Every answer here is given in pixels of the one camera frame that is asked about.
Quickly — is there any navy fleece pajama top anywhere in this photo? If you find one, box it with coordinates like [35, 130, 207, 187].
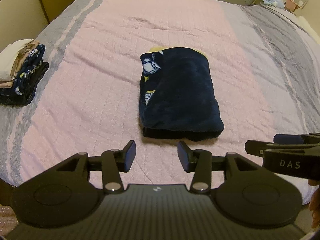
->
[138, 47, 224, 141]

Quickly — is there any stack of folded clothes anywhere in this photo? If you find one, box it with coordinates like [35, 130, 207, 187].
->
[1, 39, 49, 106]

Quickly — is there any pink grey striped bedspread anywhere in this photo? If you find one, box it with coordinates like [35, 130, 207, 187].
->
[1, 0, 319, 186]

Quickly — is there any person's right hand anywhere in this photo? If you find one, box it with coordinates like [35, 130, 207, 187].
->
[308, 179, 320, 229]

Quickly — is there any pink box on shelf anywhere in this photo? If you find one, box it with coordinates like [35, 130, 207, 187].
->
[285, 0, 303, 12]

